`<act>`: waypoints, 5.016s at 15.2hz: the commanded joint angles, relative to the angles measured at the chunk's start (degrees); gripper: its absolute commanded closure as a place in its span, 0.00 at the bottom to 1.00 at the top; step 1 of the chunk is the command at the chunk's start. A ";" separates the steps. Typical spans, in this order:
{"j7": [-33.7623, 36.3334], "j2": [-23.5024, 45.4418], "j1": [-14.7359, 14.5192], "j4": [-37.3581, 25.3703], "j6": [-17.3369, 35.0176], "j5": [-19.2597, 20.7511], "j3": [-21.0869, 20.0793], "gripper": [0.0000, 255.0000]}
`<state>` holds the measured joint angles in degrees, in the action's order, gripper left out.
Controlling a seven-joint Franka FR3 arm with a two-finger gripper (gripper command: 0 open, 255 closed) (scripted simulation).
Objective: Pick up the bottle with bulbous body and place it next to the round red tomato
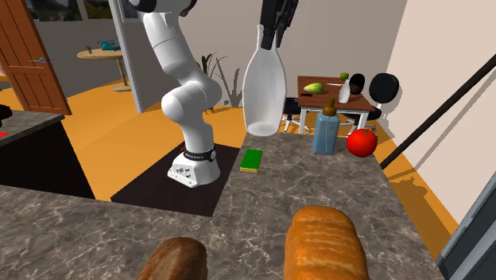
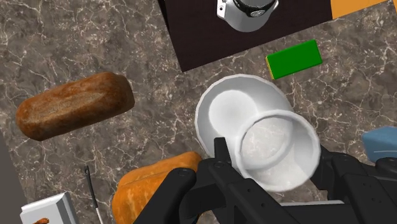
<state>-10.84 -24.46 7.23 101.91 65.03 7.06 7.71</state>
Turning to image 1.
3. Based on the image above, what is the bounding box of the white bottle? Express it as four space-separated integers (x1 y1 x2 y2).
241 24 288 138

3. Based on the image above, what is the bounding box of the black kitchen cabinet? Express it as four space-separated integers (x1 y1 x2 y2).
0 109 96 200

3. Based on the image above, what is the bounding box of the grey blue appliance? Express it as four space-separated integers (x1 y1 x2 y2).
436 181 496 280

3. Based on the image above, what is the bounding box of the green yellow sponge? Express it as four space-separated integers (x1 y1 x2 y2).
239 148 264 174

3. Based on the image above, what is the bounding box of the dark brown bread loaf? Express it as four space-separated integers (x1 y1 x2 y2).
134 236 209 280

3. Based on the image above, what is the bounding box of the brown wooden door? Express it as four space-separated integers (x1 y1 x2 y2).
0 0 73 117

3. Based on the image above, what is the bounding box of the white open door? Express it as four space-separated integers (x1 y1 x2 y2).
107 0 157 115

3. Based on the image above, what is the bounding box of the black round-backed office chair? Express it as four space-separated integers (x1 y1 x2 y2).
343 72 401 131

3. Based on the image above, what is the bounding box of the brown desk with white legs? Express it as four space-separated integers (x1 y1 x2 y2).
296 72 377 135

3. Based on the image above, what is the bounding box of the golden bread loaf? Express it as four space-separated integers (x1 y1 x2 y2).
283 205 371 280

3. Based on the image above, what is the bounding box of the red tomato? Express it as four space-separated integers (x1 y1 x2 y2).
345 128 379 159

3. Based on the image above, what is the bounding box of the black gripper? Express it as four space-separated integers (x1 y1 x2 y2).
259 0 300 51

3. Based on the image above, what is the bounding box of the black diagonal handrail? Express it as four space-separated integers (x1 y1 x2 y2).
379 53 496 171

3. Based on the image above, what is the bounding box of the black office chair white base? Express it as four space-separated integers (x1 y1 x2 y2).
280 96 312 135

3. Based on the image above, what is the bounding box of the blue soap dispenser bottle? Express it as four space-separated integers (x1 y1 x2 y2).
312 96 341 157

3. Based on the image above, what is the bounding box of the dark green houseplant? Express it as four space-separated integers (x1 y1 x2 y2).
196 52 244 110

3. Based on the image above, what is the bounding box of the black robot stand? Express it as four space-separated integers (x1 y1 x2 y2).
110 143 243 218

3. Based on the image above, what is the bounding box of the round wooden side table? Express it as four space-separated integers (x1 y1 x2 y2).
76 39 133 93

